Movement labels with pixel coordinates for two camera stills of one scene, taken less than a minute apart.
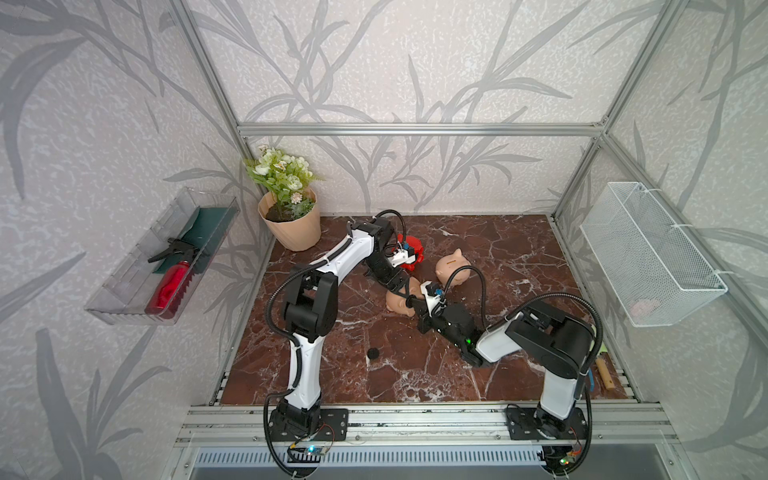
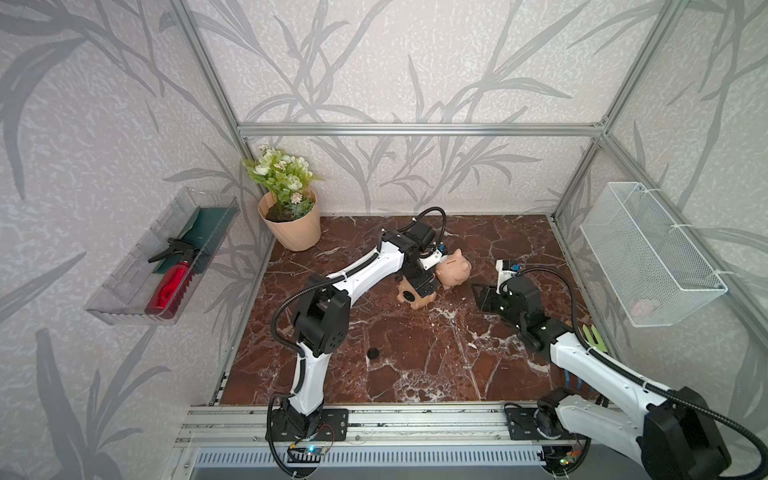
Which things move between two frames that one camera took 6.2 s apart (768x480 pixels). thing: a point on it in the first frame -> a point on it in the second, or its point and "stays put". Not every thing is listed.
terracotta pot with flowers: (289, 212) stays put
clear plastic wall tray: (155, 286) stays put
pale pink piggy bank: (448, 263) stays put
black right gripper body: (438, 327) -> (499, 305)
